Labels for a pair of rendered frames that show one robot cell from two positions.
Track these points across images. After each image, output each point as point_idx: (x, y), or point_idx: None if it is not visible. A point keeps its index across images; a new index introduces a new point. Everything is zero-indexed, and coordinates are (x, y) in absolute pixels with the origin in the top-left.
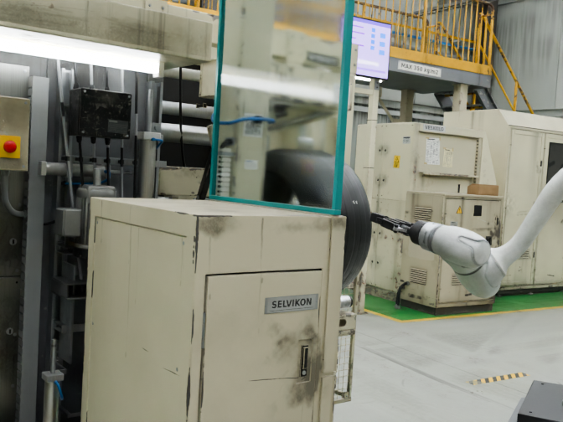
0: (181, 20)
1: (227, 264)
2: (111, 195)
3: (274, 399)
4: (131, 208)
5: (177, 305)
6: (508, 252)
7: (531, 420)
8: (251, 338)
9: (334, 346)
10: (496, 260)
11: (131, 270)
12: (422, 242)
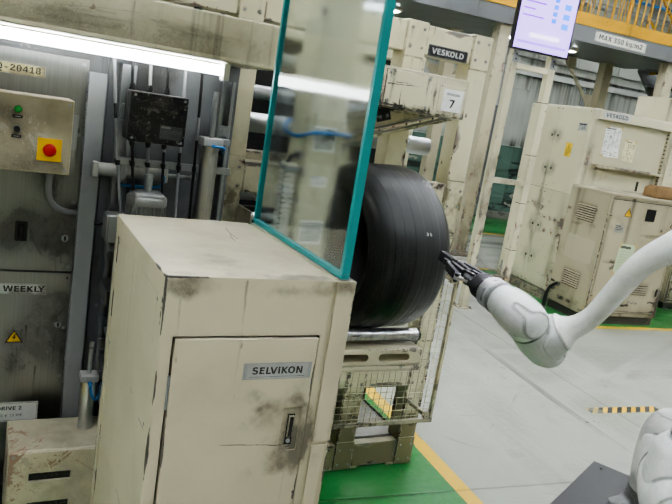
0: (243, 24)
1: (200, 327)
2: (159, 204)
3: (248, 465)
4: (135, 242)
5: (149, 359)
6: (575, 325)
7: None
8: (225, 403)
9: (329, 415)
10: (559, 332)
11: (130, 305)
12: (479, 299)
